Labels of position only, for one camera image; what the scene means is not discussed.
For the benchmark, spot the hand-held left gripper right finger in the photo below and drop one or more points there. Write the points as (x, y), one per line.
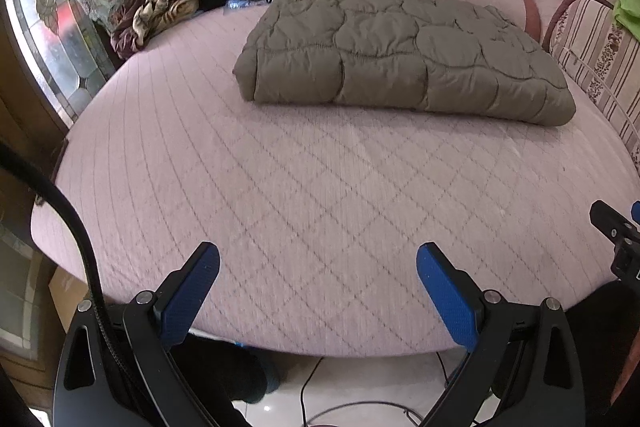
(447, 297)

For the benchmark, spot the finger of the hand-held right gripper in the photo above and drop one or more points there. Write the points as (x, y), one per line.
(612, 222)
(636, 212)

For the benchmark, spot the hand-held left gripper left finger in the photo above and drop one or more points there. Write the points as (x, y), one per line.
(192, 292)

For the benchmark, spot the olive puffer jacket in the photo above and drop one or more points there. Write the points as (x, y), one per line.
(400, 52)

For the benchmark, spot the person's left leg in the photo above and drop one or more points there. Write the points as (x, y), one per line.
(225, 372)

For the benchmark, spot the person's leg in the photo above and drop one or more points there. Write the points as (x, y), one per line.
(225, 372)
(600, 347)

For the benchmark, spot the person's right leg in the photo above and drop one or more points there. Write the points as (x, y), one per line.
(600, 347)

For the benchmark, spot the cardboard box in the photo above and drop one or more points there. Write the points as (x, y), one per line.
(62, 292)

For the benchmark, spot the pink quilted bed mattress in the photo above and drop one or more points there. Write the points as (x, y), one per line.
(300, 207)

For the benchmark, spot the striped floral seat cushion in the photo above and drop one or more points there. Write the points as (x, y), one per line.
(600, 52)

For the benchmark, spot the green cloth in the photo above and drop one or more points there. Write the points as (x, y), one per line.
(630, 7)

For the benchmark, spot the patterned glass window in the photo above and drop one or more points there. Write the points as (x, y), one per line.
(50, 47)

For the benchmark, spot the cream brown floral blanket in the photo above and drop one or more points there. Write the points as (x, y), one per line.
(170, 2)

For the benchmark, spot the clear plastic bag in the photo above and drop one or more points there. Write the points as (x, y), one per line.
(237, 3)

